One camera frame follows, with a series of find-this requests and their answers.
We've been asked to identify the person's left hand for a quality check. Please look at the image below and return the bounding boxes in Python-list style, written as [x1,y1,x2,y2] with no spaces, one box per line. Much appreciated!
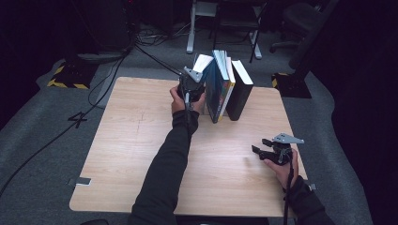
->
[169,85,207,115]

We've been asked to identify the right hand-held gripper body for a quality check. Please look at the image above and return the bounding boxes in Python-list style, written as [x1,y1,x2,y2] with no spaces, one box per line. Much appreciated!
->
[258,132,305,166]

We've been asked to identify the thin blue book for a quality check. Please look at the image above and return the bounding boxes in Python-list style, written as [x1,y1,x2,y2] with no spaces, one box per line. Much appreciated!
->
[191,53,216,83]

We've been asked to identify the red and blue illustrated book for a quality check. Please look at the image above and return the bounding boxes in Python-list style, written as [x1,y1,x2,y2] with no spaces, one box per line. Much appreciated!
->
[205,50,232,125]

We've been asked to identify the yellow book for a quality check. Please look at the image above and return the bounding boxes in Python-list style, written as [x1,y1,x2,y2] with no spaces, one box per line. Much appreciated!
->
[219,55,237,123]

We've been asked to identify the thick black book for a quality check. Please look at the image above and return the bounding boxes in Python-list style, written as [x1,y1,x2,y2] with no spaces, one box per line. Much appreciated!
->
[225,59,254,122]

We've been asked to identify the yellow-black striped stand base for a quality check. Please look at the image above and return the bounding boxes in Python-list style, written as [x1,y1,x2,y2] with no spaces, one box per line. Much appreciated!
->
[46,60,99,90]

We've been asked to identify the white desk frame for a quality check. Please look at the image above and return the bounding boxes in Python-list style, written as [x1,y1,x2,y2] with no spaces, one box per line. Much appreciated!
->
[186,0,263,60]

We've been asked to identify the black stand with striped base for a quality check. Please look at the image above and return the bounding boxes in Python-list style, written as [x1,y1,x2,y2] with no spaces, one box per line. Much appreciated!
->
[271,0,341,99]

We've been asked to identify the thin black floor cable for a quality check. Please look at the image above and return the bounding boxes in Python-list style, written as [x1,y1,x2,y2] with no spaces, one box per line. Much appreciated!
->
[134,45,184,76]

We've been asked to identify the person's right hand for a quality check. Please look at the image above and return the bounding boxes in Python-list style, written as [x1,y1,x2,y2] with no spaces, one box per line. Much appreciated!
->
[263,148,299,190]

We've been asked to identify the black metal chair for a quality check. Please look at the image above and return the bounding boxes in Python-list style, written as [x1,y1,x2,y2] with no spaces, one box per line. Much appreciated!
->
[210,0,263,64]

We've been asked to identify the dark equipment cabinet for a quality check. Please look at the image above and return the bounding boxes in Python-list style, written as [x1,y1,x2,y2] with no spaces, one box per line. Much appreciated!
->
[69,0,139,62]

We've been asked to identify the long black floor cable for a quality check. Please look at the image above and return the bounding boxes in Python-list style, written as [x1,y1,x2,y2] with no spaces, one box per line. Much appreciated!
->
[0,46,135,196]

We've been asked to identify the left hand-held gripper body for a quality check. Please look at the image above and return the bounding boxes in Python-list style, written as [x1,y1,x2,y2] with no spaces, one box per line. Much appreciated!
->
[177,66,207,103]

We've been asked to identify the person's dark clothing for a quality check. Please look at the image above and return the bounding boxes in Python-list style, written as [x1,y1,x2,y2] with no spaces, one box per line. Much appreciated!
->
[175,215,284,225]

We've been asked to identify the black office chair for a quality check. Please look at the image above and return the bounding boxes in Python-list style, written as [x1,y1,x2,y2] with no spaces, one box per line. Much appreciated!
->
[269,1,327,54]

